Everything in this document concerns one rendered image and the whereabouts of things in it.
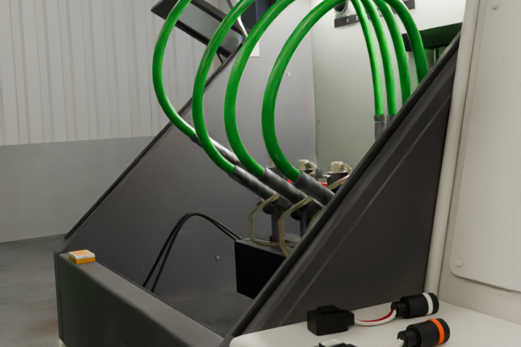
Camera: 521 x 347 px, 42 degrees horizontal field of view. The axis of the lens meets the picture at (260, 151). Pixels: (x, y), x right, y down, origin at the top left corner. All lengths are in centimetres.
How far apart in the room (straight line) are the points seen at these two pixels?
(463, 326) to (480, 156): 17
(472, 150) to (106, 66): 733
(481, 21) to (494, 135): 13
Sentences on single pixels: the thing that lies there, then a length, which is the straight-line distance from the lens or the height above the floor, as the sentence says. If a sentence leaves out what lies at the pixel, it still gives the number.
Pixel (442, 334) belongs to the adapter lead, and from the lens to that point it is 57.
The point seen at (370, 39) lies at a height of 128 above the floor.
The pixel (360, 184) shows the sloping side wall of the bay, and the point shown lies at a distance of 67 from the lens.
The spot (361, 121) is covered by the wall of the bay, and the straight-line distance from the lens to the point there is 129.
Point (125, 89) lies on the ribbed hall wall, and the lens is 799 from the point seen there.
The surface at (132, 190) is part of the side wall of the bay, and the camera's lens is 125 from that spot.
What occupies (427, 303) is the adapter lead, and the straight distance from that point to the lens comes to 64.
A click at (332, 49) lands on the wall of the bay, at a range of 137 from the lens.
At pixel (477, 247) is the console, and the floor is 103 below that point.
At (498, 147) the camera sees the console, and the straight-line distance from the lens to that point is 67.
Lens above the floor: 117
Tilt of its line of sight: 3 degrees down
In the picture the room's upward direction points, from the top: 3 degrees counter-clockwise
